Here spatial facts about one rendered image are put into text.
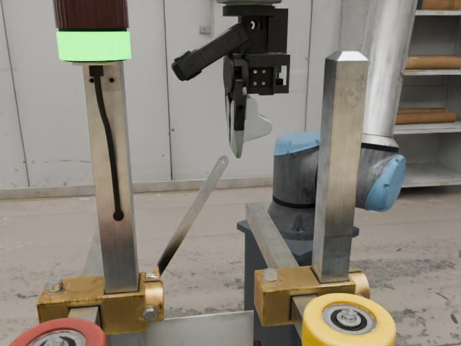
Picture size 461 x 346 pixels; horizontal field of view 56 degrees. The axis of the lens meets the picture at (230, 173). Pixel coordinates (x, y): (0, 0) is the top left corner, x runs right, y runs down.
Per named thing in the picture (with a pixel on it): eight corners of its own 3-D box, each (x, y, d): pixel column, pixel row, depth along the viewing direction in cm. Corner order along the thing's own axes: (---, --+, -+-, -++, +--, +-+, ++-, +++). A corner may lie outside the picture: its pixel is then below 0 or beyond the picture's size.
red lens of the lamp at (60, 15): (63, 27, 40) (60, 1, 39) (131, 27, 41) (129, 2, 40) (47, 27, 34) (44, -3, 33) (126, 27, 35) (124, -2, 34)
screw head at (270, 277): (260, 275, 54) (260, 266, 54) (276, 274, 55) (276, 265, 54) (263, 284, 52) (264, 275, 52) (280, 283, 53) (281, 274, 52)
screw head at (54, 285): (47, 285, 50) (46, 276, 50) (66, 283, 51) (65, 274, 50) (42, 295, 48) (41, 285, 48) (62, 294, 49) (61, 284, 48)
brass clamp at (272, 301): (252, 301, 58) (253, 267, 56) (350, 292, 60) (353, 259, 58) (263, 331, 52) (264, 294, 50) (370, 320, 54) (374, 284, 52)
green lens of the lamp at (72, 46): (66, 56, 41) (64, 31, 40) (133, 55, 41) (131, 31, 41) (51, 61, 35) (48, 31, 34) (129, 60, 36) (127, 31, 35)
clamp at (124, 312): (51, 314, 53) (46, 278, 52) (164, 304, 55) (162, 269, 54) (40, 346, 48) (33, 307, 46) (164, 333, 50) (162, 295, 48)
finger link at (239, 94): (246, 132, 60) (247, 66, 57) (235, 132, 60) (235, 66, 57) (239, 125, 65) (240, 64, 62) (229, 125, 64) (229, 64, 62)
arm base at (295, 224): (251, 223, 130) (252, 191, 127) (296, 207, 141) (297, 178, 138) (298, 247, 116) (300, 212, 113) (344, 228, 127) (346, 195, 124)
